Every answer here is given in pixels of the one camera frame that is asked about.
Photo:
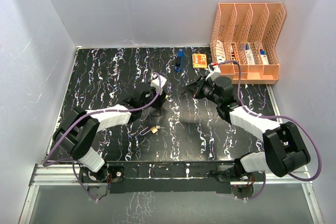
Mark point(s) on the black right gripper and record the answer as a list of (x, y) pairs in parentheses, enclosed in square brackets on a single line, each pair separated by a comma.
[(195, 88)]

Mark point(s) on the small brass padlock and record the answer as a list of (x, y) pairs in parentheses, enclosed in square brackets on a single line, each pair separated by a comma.
[(147, 130)]

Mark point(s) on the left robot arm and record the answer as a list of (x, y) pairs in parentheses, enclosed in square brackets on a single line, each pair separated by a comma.
[(77, 132)]

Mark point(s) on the yellow spiral notebook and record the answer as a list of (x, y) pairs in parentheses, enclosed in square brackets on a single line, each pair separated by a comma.
[(199, 61)]

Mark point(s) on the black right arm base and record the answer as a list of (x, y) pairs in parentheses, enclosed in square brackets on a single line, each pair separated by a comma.
[(225, 173)]

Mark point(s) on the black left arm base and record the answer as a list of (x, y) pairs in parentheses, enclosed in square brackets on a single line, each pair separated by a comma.
[(107, 174)]

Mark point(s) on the blue red box in organizer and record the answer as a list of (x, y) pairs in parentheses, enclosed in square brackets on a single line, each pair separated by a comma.
[(263, 57)]

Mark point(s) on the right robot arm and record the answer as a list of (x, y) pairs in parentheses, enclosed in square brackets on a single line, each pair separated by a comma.
[(284, 148)]

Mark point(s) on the white blue box in organizer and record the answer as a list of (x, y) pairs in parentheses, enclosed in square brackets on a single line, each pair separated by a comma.
[(249, 54)]

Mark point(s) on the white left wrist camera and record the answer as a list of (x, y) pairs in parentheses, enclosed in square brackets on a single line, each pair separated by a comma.
[(158, 82)]

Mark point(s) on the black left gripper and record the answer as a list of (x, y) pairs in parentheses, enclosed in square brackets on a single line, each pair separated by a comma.
[(159, 100)]

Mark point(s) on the aluminium frame rail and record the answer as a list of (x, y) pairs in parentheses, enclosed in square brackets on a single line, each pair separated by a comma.
[(165, 177)]

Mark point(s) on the red black item in organizer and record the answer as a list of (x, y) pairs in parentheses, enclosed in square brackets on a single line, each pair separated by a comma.
[(233, 51)]

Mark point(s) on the orange file organizer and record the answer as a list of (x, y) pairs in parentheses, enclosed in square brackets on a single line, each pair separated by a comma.
[(243, 40)]

